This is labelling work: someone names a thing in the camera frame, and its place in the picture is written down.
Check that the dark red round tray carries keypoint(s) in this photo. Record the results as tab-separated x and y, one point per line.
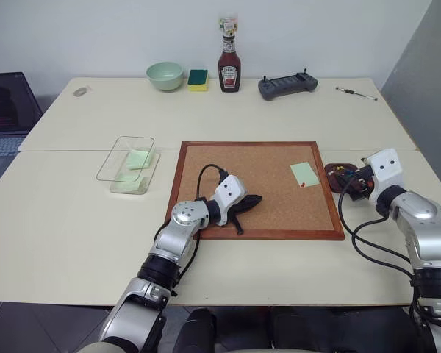
330	180

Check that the grey handheld controller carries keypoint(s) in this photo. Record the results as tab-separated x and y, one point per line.
286	88

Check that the clear jar of pushpins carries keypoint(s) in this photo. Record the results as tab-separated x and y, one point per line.
228	24

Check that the green sticky note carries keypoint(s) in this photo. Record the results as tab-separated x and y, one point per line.
303	173
139	160
130	178

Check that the wood-framed cork board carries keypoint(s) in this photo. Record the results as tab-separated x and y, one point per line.
264	206

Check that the dark rounded shape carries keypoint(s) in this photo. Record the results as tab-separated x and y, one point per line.
196	331

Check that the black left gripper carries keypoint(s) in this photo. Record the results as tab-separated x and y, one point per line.
242	207

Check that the mint green bowl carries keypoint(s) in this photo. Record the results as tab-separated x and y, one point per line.
165	75

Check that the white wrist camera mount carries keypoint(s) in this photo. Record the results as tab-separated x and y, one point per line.
386	169
231	191

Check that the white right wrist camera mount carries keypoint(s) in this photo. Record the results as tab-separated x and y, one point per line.
386	169

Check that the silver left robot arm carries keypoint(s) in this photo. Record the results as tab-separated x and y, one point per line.
180	235

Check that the green and yellow sponge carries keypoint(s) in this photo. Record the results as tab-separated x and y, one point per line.
198	79

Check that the grey laptop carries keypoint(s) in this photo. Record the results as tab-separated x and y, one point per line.
5	110

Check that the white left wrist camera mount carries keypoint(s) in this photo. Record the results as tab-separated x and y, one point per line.
231	191

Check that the red ketchup bottle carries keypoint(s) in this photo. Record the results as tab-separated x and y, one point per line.
229	70

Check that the small clear plastic packet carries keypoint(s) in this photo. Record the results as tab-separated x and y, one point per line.
81	91

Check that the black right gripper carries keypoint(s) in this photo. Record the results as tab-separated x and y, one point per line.
362	182

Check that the black silver pen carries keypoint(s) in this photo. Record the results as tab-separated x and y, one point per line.
356	93

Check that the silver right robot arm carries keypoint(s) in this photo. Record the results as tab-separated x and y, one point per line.
422	228

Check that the clear plastic box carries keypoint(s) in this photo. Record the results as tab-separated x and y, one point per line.
112	162

